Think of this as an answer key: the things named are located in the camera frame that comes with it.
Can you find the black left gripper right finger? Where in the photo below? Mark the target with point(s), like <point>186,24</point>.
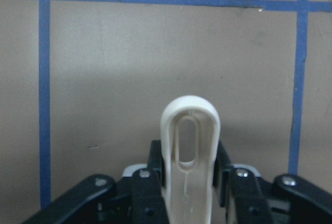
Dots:
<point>248,198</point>

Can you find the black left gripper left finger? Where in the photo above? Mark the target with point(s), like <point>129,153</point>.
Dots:
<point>135,198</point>

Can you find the beige plastic dustpan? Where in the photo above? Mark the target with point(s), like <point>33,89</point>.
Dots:
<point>190,128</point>

